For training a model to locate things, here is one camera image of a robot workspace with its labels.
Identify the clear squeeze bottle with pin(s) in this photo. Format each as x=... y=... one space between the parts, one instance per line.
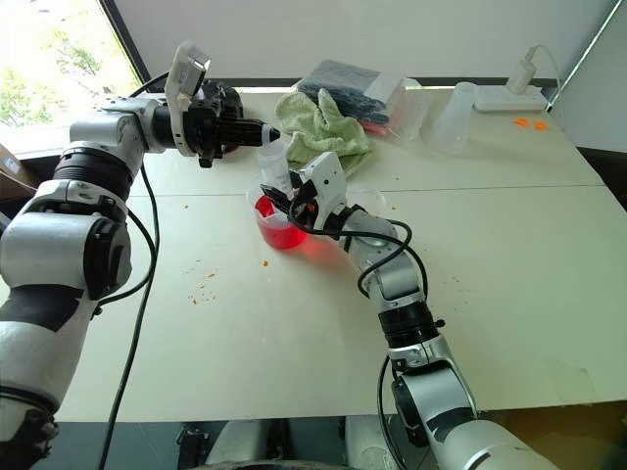
x=273 y=164

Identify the white power strip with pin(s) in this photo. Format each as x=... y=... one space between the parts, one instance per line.
x=509 y=102

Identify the black pack in plastic bag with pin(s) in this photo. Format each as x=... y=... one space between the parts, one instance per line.
x=352 y=93

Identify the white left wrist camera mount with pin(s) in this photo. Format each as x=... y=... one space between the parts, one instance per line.
x=180 y=85

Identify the black window frame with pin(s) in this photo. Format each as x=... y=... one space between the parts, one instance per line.
x=125 y=39

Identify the translucent plastic measuring cup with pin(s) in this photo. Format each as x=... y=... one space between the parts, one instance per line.
x=453 y=122

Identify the white plug adapter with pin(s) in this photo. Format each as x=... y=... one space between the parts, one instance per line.
x=521 y=73

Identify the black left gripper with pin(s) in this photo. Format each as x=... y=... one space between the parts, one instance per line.
x=208 y=120

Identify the empty clear plastic cup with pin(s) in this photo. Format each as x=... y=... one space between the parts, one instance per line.
x=370 y=198

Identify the green cloth towel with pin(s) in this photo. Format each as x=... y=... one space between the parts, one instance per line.
x=325 y=129

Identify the brown cardboard box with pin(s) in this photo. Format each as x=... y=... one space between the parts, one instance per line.
x=12 y=171

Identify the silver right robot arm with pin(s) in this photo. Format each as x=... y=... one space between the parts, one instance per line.
x=406 y=279

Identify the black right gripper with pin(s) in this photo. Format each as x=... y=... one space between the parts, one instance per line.
x=304 y=205

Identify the clear cup with red liquid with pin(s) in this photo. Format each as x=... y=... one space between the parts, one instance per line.
x=284 y=230

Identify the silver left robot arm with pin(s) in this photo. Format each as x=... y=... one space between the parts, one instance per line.
x=59 y=245

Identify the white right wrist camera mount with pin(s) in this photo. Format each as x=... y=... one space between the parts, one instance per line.
x=325 y=182

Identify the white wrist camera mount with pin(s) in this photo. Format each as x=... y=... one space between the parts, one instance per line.
x=325 y=182
x=180 y=85

